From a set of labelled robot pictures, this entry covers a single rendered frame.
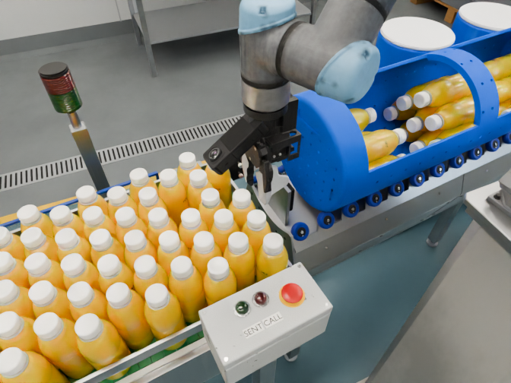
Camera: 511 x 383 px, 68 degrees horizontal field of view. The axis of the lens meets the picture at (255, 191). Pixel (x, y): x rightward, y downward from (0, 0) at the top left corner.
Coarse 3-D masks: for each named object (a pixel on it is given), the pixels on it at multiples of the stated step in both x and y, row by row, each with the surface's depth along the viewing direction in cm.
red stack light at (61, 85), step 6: (42, 78) 83; (54, 78) 83; (60, 78) 83; (66, 78) 84; (72, 78) 87; (48, 84) 84; (54, 84) 84; (60, 84) 84; (66, 84) 85; (72, 84) 87; (48, 90) 85; (54, 90) 85; (60, 90) 85; (66, 90) 86
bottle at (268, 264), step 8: (264, 248) 75; (256, 256) 78; (264, 256) 75; (272, 256) 75; (280, 256) 75; (256, 264) 79; (264, 264) 76; (272, 264) 75; (280, 264) 76; (256, 272) 81; (264, 272) 77; (272, 272) 76; (256, 280) 83
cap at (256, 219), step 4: (252, 212) 79; (256, 212) 79; (260, 212) 79; (248, 216) 78; (252, 216) 78; (256, 216) 78; (260, 216) 78; (264, 216) 78; (248, 220) 78; (252, 220) 77; (256, 220) 77; (260, 220) 77; (264, 220) 77; (252, 224) 77; (256, 224) 77; (260, 224) 77; (264, 224) 78; (256, 228) 78
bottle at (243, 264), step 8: (248, 248) 75; (224, 256) 77; (232, 256) 75; (240, 256) 75; (248, 256) 75; (232, 264) 76; (240, 264) 75; (248, 264) 76; (240, 272) 77; (248, 272) 78; (240, 280) 79; (248, 280) 80; (240, 288) 81
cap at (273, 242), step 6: (270, 234) 75; (276, 234) 75; (264, 240) 74; (270, 240) 74; (276, 240) 74; (282, 240) 74; (264, 246) 74; (270, 246) 73; (276, 246) 73; (270, 252) 74; (276, 252) 74
